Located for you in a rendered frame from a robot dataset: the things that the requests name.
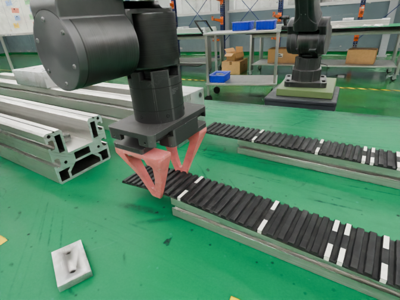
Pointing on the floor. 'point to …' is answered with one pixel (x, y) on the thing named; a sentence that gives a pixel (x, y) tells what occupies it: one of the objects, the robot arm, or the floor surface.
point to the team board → (15, 21)
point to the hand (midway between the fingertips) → (169, 180)
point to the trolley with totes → (269, 80)
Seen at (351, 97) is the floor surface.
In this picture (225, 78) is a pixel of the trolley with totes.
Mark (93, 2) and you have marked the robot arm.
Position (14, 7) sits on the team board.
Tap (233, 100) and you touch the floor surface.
